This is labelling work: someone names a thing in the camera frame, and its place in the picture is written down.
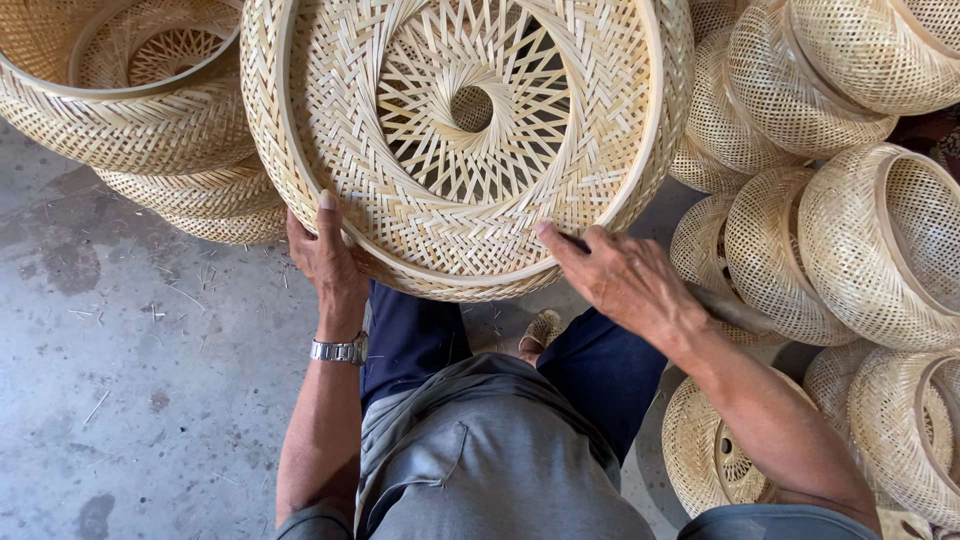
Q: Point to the person's right hand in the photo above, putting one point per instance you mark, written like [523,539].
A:
[637,289]

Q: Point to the person's left hand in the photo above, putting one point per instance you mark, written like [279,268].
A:
[334,277]

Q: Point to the large woven bamboo basket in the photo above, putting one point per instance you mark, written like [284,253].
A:
[450,225]

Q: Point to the silver metal wristwatch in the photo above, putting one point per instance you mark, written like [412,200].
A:
[339,350]

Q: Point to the navy blue trousers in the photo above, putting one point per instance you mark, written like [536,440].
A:
[409,337]

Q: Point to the beige woven sandal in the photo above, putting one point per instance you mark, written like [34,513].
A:
[543,327]

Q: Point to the heap of small bamboo baskets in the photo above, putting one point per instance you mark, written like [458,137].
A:
[847,247]

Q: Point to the grey shirt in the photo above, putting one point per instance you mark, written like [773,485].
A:
[495,465]

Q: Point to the dark patterned cloth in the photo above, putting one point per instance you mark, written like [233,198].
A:
[934,135]

